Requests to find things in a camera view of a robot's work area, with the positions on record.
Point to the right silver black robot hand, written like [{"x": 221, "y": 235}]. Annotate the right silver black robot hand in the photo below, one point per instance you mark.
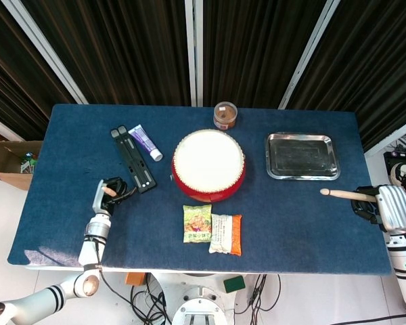
[{"x": 394, "y": 208}]

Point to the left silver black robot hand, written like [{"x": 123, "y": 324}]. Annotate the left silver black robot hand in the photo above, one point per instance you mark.
[{"x": 99, "y": 196}]

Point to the wooden drumstick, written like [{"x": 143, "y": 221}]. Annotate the wooden drumstick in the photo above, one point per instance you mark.
[
  {"x": 345, "y": 194},
  {"x": 109, "y": 191}
]

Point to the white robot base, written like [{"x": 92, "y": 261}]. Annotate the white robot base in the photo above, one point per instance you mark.
[{"x": 196, "y": 301}]

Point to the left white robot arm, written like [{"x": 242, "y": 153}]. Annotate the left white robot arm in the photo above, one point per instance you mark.
[{"x": 91, "y": 247}]

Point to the stainless steel tray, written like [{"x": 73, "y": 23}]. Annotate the stainless steel tray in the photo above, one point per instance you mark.
[{"x": 302, "y": 157}]

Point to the red drum with white skin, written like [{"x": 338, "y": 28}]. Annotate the red drum with white skin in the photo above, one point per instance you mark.
[{"x": 208, "y": 159}]

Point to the white black sneaker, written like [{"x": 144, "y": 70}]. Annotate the white black sneaker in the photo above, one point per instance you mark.
[{"x": 401, "y": 172}]

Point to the black device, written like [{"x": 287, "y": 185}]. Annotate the black device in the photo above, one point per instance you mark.
[{"x": 389, "y": 162}]

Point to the black folding stand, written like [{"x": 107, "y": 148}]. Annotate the black folding stand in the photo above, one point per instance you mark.
[{"x": 133, "y": 160}]

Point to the blue table cloth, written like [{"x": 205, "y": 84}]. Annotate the blue table cloth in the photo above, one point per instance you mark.
[{"x": 88, "y": 142}]

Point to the purple white tube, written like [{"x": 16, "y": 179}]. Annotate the purple white tube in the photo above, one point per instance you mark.
[{"x": 145, "y": 141}]

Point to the orange box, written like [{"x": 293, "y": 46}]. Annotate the orange box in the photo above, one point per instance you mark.
[{"x": 134, "y": 279}]

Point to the cardboard box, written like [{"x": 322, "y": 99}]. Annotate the cardboard box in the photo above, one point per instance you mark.
[{"x": 6, "y": 159}]

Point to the green snack packet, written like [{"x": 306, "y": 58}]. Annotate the green snack packet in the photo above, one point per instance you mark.
[{"x": 197, "y": 223}]

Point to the white orange snack packet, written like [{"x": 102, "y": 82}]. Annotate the white orange snack packet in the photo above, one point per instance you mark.
[{"x": 225, "y": 233}]

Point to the black pleated curtain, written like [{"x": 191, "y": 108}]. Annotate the black pleated curtain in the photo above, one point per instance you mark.
[{"x": 122, "y": 50}]

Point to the clear jar with brown contents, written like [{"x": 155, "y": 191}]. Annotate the clear jar with brown contents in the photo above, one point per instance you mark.
[{"x": 225, "y": 115}]

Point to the green block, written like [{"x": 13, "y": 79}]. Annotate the green block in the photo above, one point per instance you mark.
[{"x": 234, "y": 284}]

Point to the white metal frame post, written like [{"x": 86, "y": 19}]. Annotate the white metal frame post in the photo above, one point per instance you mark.
[
  {"x": 308, "y": 54},
  {"x": 392, "y": 135},
  {"x": 3, "y": 127},
  {"x": 193, "y": 50},
  {"x": 44, "y": 50}
]

